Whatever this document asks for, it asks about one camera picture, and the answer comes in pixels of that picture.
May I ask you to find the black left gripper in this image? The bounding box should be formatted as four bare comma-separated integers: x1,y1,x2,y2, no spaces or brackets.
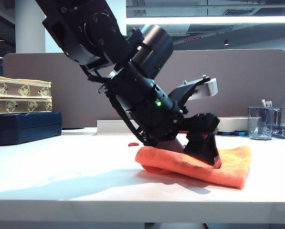
156,112,222,169

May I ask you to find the orange microfibre cloth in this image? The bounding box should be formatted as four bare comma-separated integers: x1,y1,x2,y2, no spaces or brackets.
135,145,252,190

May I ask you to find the white bowl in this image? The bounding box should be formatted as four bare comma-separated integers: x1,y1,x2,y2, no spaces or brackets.
217,116,250,132

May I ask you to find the grey transparent cup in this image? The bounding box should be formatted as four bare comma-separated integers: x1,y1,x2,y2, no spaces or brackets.
247,106,274,141

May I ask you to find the brown desk partition panel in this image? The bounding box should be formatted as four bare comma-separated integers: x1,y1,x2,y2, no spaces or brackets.
3,49,285,129

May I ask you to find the clear plastic holder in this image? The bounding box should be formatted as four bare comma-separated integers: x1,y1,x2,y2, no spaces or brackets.
272,107,284,127

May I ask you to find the ceiling light strip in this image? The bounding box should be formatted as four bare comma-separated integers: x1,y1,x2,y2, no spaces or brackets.
126,16,285,25

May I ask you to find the dark blue case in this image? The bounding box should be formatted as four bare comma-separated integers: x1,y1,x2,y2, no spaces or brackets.
0,111,63,146

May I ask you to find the brown cartoon print box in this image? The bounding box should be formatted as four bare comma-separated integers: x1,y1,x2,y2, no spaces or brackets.
0,96,53,115
0,74,53,99

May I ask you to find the white column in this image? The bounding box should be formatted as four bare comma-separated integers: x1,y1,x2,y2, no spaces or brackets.
15,0,46,54

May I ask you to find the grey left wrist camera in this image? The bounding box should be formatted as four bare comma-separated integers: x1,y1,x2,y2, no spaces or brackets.
168,74,219,108

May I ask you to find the grey cable tray flap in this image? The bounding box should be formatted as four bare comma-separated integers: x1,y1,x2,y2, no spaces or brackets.
96,120,138,135

